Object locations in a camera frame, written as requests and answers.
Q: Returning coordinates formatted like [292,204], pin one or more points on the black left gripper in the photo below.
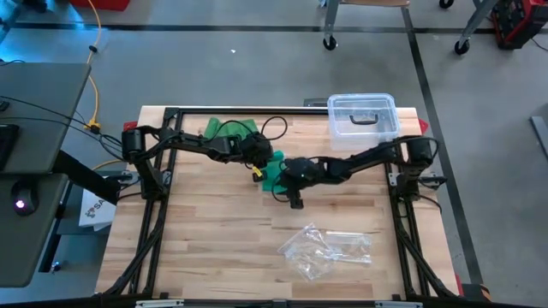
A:
[257,149]

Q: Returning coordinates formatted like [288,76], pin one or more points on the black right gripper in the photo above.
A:
[304,173]

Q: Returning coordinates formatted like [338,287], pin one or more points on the teal elastic bandage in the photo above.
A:
[270,181]

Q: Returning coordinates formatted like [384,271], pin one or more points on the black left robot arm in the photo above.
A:
[192,143]

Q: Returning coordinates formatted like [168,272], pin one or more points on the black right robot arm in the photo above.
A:
[364,160]

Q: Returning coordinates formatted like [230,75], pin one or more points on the light green elastic bandage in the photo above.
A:
[212,128]

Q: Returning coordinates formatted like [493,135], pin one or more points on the crumpled clear plastic bag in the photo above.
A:
[308,252]

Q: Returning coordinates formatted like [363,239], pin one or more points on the clear plastic lidded container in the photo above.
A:
[342,128]

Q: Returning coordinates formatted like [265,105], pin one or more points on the dark grey block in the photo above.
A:
[316,102]

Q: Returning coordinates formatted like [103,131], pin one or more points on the red clamp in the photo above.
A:
[423,127]
[129,125]

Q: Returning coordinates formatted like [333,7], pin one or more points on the grey metal connector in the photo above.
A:
[434,179]

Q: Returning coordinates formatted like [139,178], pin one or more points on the white printed paper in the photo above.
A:
[96,211]

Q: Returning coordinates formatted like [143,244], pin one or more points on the grey cart leg with caster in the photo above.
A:
[329,21]

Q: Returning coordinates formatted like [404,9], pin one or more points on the black diagonal beam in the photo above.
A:
[85,175]

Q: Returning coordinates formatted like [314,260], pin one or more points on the black and orange box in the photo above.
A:
[475,293]

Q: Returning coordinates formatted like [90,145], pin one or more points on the grey desk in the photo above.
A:
[38,128]

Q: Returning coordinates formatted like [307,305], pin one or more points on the red crate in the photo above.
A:
[100,3]

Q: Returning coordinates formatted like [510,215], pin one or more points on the black computer mouse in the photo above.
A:
[23,199]

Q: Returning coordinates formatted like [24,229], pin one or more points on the black caster wheel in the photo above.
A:
[446,3]

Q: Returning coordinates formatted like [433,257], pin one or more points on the grey table leg with caster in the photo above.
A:
[475,25]

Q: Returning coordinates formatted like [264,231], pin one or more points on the grey metal bar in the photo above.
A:
[540,137]

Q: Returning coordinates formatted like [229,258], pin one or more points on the black keyboard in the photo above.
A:
[6,145]

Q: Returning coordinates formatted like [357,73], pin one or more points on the red and black toolbox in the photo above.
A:
[520,21]

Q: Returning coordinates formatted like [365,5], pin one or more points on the silver mounting bracket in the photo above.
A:
[391,180]
[167,177]

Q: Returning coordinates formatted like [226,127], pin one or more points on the white metal bracket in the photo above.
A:
[398,305]
[158,304]

